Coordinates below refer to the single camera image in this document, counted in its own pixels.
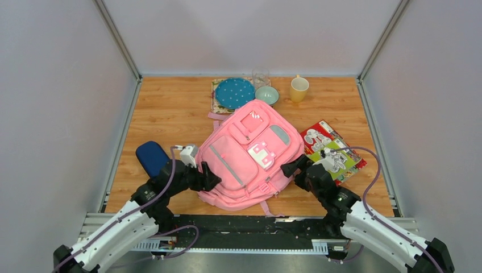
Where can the floral placemat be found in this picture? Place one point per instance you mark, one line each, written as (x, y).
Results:
(215, 106)

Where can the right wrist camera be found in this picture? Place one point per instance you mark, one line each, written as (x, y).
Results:
(328, 160)

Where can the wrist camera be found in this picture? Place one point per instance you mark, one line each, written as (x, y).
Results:
(188, 154)
(328, 160)

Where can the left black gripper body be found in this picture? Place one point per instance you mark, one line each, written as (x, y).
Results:
(191, 180)

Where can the navy blue pencil case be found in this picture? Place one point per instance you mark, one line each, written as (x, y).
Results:
(151, 157)

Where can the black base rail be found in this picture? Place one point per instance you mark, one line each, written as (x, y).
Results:
(249, 232)

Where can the light green bowl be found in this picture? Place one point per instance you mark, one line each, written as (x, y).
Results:
(268, 94)

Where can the clear drinking glass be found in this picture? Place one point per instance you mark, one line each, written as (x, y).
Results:
(260, 77)

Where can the red lettered comic book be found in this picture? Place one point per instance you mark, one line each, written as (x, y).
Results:
(357, 165)

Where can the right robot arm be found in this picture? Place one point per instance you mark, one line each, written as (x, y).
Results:
(350, 215)

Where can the blue polka dot plate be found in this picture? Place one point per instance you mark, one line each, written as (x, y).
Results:
(233, 93)

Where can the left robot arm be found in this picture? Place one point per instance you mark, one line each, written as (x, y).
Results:
(146, 214)

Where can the green comic book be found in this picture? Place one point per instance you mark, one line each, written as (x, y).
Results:
(335, 145)

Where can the pink student backpack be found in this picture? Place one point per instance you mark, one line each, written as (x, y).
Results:
(246, 151)

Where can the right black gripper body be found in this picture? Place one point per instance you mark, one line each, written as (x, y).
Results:
(300, 181)

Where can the yellow mug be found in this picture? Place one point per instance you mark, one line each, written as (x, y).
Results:
(299, 87)

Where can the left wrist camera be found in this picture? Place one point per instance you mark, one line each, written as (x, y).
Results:
(188, 154)

